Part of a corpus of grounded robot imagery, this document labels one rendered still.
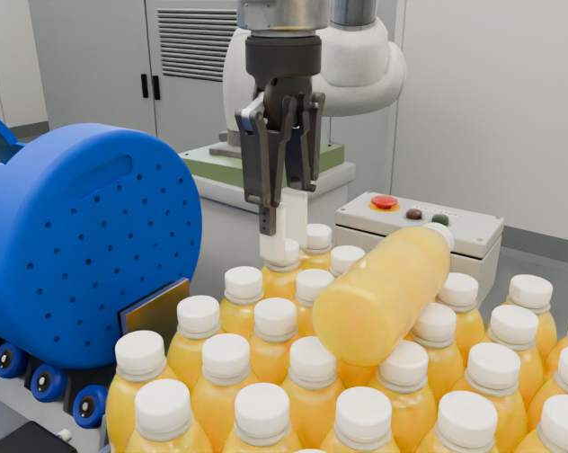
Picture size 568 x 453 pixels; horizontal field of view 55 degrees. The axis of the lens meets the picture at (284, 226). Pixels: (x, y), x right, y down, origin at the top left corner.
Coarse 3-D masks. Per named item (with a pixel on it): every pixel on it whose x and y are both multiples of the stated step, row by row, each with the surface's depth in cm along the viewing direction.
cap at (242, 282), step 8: (232, 272) 57; (240, 272) 57; (248, 272) 57; (256, 272) 57; (232, 280) 55; (240, 280) 55; (248, 280) 55; (256, 280) 55; (232, 288) 55; (240, 288) 55; (248, 288) 55; (256, 288) 56; (232, 296) 56; (240, 296) 55; (248, 296) 56
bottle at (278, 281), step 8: (264, 264) 62; (272, 264) 61; (296, 264) 62; (264, 272) 62; (272, 272) 62; (280, 272) 61; (288, 272) 62; (296, 272) 62; (264, 280) 62; (272, 280) 61; (280, 280) 61; (288, 280) 61; (264, 288) 61; (272, 288) 61; (280, 288) 61; (288, 288) 61; (296, 288) 61; (264, 296) 61; (272, 296) 61; (280, 296) 61; (288, 296) 61
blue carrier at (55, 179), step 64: (0, 128) 90; (64, 128) 60; (0, 192) 54; (64, 192) 55; (128, 192) 62; (192, 192) 71; (0, 256) 52; (64, 256) 57; (128, 256) 64; (192, 256) 74; (0, 320) 55; (64, 320) 58
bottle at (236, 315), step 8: (256, 296) 56; (224, 304) 57; (232, 304) 57; (240, 304) 56; (248, 304) 56; (256, 304) 57; (224, 312) 56; (232, 312) 56; (240, 312) 56; (248, 312) 56; (224, 320) 56; (232, 320) 56; (240, 320) 56; (248, 320) 56; (224, 328) 56; (232, 328) 56; (240, 328) 56; (248, 328) 56; (248, 336) 56
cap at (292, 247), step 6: (288, 240) 63; (294, 240) 63; (288, 246) 61; (294, 246) 61; (288, 252) 60; (294, 252) 61; (288, 258) 61; (294, 258) 61; (276, 264) 61; (288, 264) 61
